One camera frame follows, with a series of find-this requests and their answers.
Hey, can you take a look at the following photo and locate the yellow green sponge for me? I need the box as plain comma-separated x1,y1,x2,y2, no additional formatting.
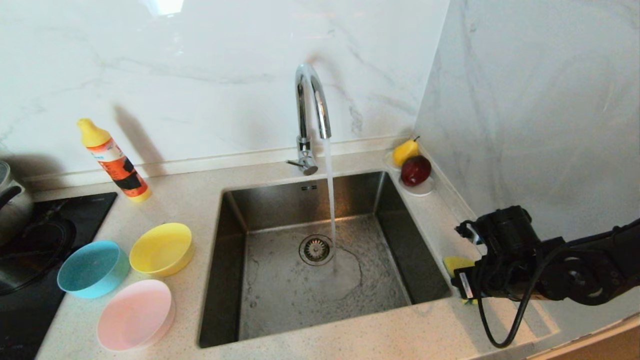
443,256,477,305

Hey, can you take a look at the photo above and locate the chrome gooseneck faucet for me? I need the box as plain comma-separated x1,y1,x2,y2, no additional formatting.
286,63,332,176

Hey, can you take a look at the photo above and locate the yellow capped dish soap bottle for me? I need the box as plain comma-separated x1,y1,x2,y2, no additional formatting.
77,118,152,203

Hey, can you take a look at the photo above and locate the blue plastic bowl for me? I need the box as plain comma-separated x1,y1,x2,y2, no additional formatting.
56,240,131,300

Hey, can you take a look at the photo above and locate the stainless steel sink basin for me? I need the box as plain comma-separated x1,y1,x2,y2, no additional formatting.
198,170,455,349

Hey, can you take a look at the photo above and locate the dark red apple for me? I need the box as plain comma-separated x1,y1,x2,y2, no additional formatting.
400,154,432,187

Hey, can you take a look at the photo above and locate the yellow pear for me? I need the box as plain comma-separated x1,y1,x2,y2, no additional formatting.
391,135,420,167

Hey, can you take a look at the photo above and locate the running water stream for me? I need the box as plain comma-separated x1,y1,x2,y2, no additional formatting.
322,137,339,273

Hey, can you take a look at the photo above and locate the round metal drain strainer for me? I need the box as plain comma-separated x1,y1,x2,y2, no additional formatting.
299,235,335,267

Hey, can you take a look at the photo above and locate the yellow plastic bowl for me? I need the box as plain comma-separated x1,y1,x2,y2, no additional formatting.
129,223,195,278

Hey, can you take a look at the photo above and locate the pink plastic bowl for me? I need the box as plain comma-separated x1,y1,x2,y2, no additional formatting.
96,279,176,352

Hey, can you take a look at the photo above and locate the black induction cooktop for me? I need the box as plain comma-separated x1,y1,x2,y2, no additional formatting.
0,192,118,360

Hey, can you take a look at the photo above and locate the steel cooking pot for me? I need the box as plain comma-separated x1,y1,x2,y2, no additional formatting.
0,161,34,248

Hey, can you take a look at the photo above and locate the black smooth arm cable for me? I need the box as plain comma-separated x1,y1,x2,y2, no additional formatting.
474,245,563,349

